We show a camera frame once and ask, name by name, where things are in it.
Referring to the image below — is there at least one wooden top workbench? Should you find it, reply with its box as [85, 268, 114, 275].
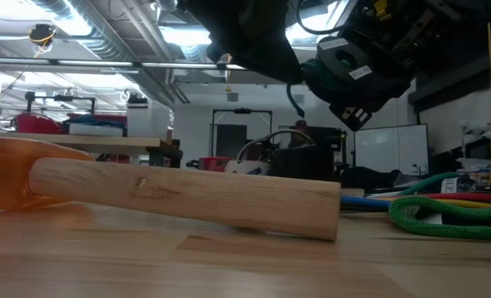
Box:
[0, 131, 184, 169]

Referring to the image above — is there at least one red container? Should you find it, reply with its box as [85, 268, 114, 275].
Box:
[0, 111, 64, 135]

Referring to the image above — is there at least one orange head wooden mallet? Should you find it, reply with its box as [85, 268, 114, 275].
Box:
[0, 136, 342, 243]

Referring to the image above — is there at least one black camera rig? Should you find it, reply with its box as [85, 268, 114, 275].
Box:
[24, 89, 98, 115]

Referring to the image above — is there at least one white translucent container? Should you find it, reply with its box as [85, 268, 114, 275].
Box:
[126, 101, 175, 140]

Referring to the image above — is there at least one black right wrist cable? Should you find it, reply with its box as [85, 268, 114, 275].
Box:
[296, 0, 348, 36]

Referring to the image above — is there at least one teal green cord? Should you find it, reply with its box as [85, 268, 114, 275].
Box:
[285, 57, 356, 120]

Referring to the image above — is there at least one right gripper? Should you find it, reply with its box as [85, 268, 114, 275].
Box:
[330, 0, 482, 132]

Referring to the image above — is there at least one black cord reel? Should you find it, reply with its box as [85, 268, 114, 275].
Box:
[27, 23, 58, 57]

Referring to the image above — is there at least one black stand frame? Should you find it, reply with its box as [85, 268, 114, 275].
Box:
[210, 108, 274, 159]

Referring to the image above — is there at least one thin black cable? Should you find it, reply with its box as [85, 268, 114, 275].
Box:
[236, 128, 316, 162]

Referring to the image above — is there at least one long light bar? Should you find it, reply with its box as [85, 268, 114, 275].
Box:
[0, 56, 246, 71]

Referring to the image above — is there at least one multicoloured jumper wire bundle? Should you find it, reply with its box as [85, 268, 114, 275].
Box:
[339, 190, 491, 213]

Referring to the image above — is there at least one white board panel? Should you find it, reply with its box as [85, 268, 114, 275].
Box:
[354, 123, 431, 178]

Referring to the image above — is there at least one person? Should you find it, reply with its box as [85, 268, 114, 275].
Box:
[290, 118, 312, 148]

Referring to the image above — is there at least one white plastic box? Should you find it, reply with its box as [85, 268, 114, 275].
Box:
[66, 122, 125, 137]

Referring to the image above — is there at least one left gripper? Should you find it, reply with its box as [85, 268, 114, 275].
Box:
[178, 0, 305, 85]

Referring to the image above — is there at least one dark grey panel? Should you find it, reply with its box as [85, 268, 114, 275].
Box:
[215, 123, 248, 159]

